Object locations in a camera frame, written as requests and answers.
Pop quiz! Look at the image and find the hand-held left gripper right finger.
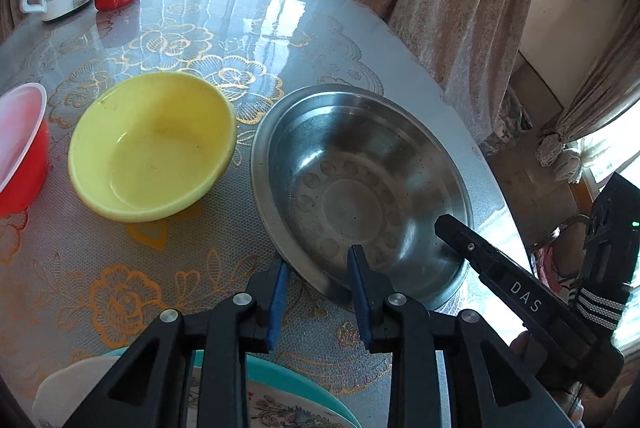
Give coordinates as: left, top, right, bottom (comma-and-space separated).
346, 244, 576, 428

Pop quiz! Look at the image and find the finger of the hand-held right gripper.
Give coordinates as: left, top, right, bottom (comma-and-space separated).
434, 214, 506, 279

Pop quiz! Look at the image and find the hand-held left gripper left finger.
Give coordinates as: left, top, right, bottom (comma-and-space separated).
75, 260, 293, 428

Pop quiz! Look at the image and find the teal plate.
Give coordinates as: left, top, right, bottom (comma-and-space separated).
100, 347, 363, 428

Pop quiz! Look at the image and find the stainless steel bowl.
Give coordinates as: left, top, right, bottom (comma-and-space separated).
250, 84, 475, 313

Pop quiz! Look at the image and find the yellow bowl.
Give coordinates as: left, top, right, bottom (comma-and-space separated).
67, 72, 237, 223

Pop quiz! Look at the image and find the large white floral plate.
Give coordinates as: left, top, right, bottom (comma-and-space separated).
32, 355, 351, 428

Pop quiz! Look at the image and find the red bowl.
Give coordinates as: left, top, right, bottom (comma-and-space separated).
0, 82, 51, 216

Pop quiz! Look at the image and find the person's right hand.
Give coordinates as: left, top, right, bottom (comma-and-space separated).
509, 330, 587, 428

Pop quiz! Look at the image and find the beige window curtain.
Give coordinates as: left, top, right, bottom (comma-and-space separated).
537, 0, 640, 183

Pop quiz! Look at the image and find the beige patterned curtain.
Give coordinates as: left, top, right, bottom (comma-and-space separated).
350, 0, 546, 143

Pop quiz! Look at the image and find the metal frame chair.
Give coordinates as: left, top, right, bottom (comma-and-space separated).
530, 213, 593, 293

